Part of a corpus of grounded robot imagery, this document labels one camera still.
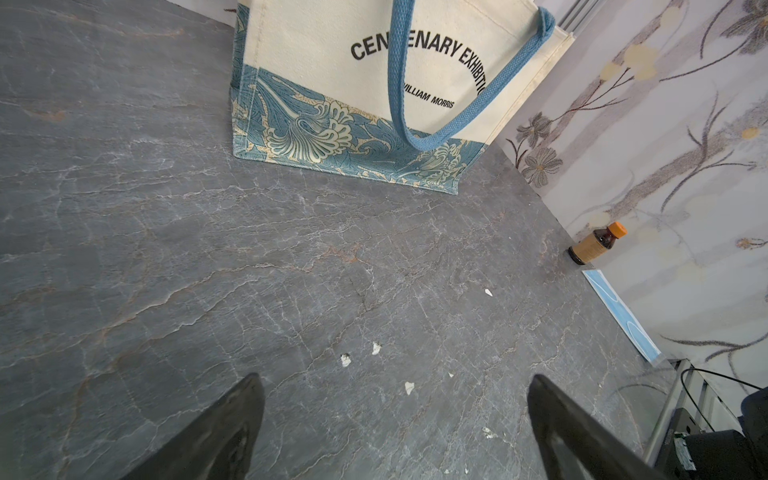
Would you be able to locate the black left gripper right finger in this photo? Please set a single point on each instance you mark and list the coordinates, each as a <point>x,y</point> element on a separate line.
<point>572,444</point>

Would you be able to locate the brown bottle orange cap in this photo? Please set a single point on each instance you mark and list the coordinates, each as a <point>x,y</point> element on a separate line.
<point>597,243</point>

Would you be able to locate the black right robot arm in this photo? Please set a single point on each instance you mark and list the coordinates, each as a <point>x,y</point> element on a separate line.
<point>698,437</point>

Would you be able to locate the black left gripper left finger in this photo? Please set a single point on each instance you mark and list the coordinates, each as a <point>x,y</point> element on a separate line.
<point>218,444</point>

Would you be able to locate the cream canvas tote bag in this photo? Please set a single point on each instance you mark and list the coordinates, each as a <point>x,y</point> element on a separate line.
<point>402,92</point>

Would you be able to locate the blue face mask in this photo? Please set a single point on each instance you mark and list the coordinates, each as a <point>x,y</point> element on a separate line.
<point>624,317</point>

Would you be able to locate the aluminium frame rail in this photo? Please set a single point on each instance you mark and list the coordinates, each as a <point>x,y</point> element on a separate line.
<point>693,391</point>

